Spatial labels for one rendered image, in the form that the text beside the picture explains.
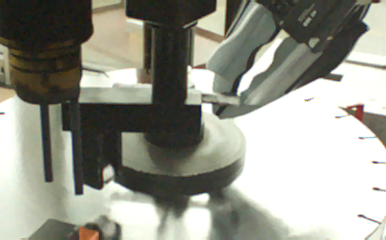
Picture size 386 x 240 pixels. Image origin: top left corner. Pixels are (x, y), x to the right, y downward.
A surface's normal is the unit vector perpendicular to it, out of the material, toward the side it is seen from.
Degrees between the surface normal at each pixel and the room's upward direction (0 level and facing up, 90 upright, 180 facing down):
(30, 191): 0
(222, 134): 5
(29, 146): 0
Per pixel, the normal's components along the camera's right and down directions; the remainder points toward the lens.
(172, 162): 0.04, -0.86
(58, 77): 0.54, 0.38
